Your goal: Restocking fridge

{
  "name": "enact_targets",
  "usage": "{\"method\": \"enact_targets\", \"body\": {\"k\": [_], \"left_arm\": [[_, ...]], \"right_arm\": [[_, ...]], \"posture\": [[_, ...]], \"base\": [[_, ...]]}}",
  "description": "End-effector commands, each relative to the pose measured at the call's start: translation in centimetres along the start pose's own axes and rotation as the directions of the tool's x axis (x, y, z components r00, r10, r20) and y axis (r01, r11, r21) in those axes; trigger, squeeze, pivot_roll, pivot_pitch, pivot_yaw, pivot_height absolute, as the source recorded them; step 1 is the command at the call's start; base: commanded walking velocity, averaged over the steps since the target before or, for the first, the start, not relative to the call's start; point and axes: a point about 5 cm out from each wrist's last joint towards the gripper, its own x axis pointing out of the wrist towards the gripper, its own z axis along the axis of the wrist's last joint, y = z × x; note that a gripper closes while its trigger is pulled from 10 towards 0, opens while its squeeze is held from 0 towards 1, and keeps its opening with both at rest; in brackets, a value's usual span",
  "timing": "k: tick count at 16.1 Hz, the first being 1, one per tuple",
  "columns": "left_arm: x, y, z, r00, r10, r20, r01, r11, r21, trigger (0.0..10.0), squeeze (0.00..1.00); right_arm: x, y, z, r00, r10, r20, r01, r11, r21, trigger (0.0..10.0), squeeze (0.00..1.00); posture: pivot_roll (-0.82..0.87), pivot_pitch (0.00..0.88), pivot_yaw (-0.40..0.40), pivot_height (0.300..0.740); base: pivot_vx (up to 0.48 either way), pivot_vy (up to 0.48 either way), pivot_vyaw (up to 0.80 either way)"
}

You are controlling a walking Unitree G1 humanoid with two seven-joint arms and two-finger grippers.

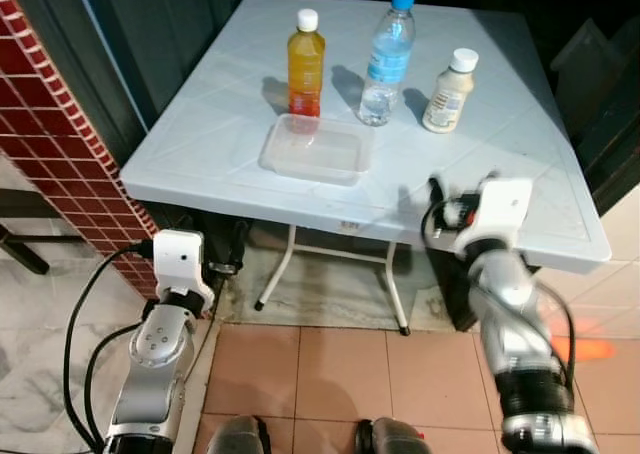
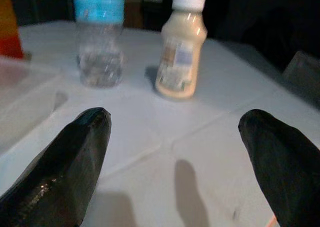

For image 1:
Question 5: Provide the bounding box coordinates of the clear plastic food container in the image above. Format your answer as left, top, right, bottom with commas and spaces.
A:
259, 113, 373, 186

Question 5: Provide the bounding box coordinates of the silver robot left leg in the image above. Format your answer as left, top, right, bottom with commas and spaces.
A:
205, 416, 271, 454

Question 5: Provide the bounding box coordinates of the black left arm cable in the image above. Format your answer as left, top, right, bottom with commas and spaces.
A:
83, 320, 143, 450
62, 240, 156, 450

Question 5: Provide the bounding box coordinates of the clear water bottle blue cap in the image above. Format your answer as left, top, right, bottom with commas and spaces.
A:
359, 0, 417, 128

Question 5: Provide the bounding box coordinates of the beige bottle white cap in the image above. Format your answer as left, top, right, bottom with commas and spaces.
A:
422, 48, 479, 134

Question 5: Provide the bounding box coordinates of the orange flat floor object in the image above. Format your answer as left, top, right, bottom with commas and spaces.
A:
552, 336, 616, 363

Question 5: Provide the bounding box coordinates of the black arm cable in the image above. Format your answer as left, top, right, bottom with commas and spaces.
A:
419, 199, 579, 395
62, 240, 156, 450
83, 320, 143, 450

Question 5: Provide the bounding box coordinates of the silver robot leg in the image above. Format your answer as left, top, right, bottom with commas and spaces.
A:
205, 416, 271, 454
357, 417, 433, 454

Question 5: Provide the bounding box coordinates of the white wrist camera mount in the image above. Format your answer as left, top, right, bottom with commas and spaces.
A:
152, 230, 216, 310
455, 177, 534, 258

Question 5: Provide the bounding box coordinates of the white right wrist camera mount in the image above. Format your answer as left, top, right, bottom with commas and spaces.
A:
455, 177, 534, 258

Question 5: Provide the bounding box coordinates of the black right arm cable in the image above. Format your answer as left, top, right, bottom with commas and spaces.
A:
419, 199, 579, 395

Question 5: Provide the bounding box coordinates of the orange juice bottle white cap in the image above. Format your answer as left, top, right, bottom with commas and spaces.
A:
287, 9, 326, 120

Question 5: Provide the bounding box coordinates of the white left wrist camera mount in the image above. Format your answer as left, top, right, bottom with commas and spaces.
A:
152, 230, 216, 310

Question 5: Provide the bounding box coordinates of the silver robot right leg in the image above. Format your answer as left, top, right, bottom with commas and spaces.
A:
357, 417, 433, 454

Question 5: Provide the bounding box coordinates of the white plastic folding table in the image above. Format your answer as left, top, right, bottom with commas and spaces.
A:
118, 0, 613, 337

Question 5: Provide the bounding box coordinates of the black metal furniture leg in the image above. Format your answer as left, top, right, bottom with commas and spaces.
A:
0, 222, 49, 275

